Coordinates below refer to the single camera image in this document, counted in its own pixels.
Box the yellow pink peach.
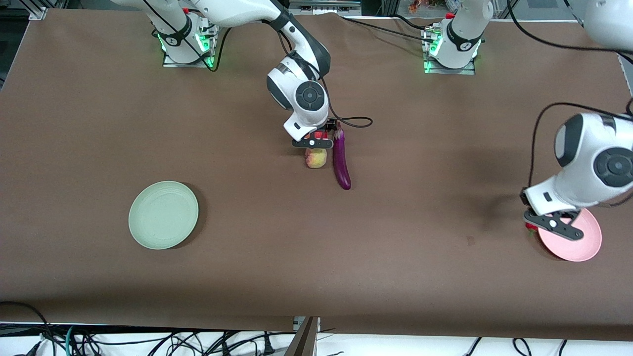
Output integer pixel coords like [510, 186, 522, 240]
[305, 147, 328, 170]

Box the purple eggplant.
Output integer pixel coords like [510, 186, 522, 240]
[332, 124, 352, 191]

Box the grey metal box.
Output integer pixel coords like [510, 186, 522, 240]
[289, 0, 362, 15]

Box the brown table cover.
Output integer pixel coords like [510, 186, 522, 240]
[0, 9, 633, 342]

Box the light green plate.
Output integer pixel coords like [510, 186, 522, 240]
[128, 180, 199, 250]

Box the pink plate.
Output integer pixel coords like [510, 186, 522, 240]
[537, 208, 603, 262]

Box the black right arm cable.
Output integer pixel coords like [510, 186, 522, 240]
[141, 0, 373, 129]

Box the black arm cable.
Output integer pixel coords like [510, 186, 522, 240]
[141, 0, 373, 129]
[507, 0, 633, 194]

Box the black cable on table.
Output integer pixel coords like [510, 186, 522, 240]
[341, 14, 432, 43]

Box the dark table support post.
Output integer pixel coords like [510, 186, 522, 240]
[286, 316, 320, 356]

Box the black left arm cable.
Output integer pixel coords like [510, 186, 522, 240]
[507, 0, 633, 194]

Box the aluminium frame profile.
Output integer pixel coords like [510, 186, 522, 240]
[27, 0, 49, 21]

